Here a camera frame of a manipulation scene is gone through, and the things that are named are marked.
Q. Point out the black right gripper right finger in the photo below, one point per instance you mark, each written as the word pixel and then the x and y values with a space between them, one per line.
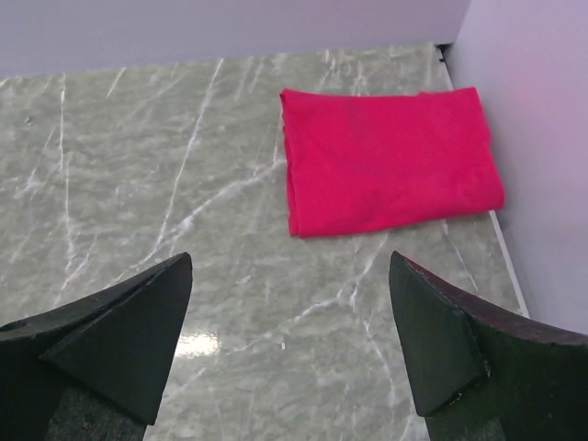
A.
pixel 480 372

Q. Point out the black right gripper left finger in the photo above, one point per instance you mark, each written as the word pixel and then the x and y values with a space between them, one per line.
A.
pixel 96 368

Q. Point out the red t shirt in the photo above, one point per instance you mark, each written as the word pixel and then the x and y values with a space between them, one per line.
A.
pixel 358 164

